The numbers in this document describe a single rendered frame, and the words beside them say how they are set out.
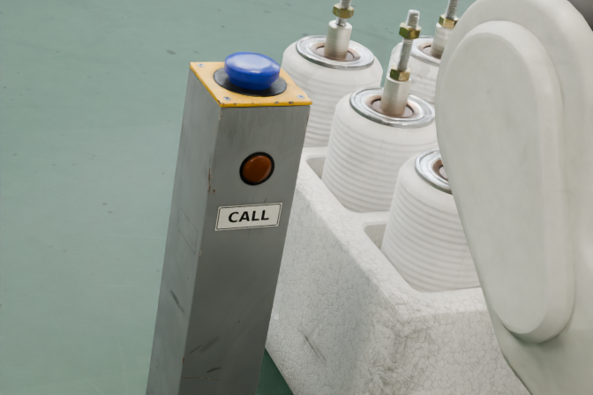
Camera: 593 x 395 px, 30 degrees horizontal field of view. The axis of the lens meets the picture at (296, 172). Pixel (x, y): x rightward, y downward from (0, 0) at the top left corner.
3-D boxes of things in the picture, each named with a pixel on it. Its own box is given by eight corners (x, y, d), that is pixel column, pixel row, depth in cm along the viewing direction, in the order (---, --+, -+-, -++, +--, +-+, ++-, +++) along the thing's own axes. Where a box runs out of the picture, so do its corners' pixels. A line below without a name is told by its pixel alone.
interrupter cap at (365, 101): (431, 139, 92) (432, 131, 92) (341, 118, 93) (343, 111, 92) (438, 105, 99) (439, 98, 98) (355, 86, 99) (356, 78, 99)
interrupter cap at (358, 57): (281, 41, 106) (282, 34, 106) (350, 40, 109) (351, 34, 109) (316, 74, 100) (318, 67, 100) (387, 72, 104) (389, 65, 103)
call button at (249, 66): (284, 98, 79) (289, 72, 78) (232, 100, 77) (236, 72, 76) (264, 75, 82) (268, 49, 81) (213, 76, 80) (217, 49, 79)
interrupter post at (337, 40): (317, 52, 105) (323, 19, 104) (339, 51, 106) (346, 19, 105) (328, 62, 103) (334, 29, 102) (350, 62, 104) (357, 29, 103)
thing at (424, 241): (403, 314, 100) (449, 137, 92) (489, 369, 95) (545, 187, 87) (334, 350, 94) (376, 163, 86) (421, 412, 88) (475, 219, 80)
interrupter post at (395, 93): (403, 120, 94) (411, 85, 93) (376, 114, 95) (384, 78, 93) (406, 109, 97) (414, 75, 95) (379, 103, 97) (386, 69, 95)
